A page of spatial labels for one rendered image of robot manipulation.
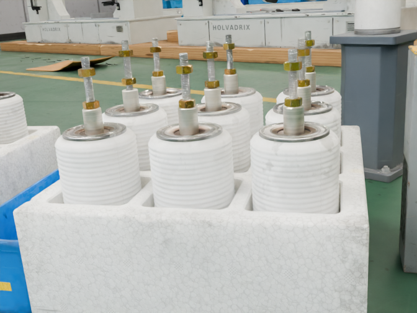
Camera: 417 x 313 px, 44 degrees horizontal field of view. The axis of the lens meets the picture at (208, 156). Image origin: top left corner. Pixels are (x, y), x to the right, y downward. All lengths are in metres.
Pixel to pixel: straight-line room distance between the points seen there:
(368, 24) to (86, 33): 3.58
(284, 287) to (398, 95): 0.67
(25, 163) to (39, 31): 4.26
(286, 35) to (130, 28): 1.42
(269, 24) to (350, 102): 2.03
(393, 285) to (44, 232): 0.47
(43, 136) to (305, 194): 0.57
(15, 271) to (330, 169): 0.42
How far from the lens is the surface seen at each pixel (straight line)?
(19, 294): 0.75
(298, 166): 0.53
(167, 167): 0.56
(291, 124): 0.56
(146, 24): 4.17
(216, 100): 0.69
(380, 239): 0.91
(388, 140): 1.15
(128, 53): 0.72
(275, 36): 3.12
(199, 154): 0.55
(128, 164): 0.62
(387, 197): 1.08
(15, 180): 0.92
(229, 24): 3.33
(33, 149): 0.96
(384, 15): 1.14
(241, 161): 0.69
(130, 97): 0.73
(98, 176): 0.60
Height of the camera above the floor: 0.40
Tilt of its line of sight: 17 degrees down
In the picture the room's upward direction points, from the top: 4 degrees counter-clockwise
